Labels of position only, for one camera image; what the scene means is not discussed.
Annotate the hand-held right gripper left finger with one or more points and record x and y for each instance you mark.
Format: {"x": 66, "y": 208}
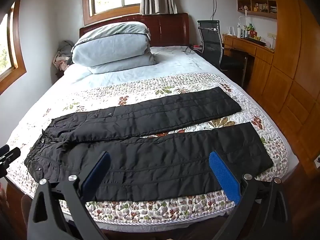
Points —
{"x": 96, "y": 172}

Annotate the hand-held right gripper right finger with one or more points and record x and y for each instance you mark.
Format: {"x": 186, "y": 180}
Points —
{"x": 222, "y": 177}

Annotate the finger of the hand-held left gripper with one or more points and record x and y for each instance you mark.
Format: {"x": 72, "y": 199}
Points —
{"x": 11, "y": 155}

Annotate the black pants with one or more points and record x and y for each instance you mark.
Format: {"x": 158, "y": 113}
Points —
{"x": 150, "y": 165}

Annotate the white floral quilt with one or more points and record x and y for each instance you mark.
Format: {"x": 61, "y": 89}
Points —
{"x": 205, "y": 80}

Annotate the wood-framed side window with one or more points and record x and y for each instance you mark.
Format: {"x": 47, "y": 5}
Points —
{"x": 15, "y": 42}

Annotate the pile of clothes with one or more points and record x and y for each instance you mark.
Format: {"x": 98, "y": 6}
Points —
{"x": 63, "y": 50}

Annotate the dark wooden bed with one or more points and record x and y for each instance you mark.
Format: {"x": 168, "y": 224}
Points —
{"x": 175, "y": 62}

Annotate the folded grey-blue duvet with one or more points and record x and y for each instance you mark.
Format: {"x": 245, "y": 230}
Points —
{"x": 112, "y": 47}

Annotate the wooden desk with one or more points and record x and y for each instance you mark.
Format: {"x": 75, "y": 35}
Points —
{"x": 262, "y": 52}

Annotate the black mesh office chair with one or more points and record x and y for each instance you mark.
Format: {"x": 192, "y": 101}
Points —
{"x": 211, "y": 42}

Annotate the black keyboard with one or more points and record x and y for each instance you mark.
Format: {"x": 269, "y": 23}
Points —
{"x": 256, "y": 42}

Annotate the white router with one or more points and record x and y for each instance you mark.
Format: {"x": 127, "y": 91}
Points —
{"x": 231, "y": 31}

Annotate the wood-framed window with curtain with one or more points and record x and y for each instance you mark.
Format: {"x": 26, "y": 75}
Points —
{"x": 87, "y": 5}

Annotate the wall power socket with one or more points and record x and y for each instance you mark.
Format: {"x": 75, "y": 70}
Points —
{"x": 317, "y": 161}

